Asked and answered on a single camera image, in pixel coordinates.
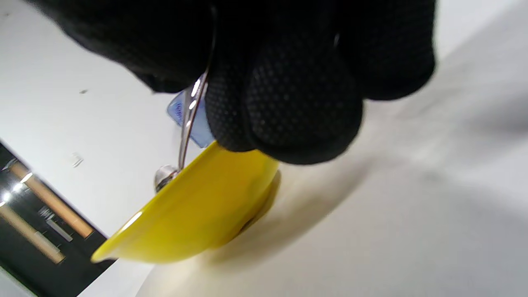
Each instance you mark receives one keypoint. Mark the person's right hand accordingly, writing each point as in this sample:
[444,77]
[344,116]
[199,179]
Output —
[288,62]

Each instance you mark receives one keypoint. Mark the steel spoon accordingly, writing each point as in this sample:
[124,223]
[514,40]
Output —
[186,132]

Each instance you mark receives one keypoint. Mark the yellow plastic bowl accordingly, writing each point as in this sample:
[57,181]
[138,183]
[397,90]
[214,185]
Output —
[198,210]

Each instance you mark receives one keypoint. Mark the blue water bottle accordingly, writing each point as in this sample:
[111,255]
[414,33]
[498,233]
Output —
[199,128]

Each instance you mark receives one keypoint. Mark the black door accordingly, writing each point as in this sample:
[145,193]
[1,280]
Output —
[24,255]

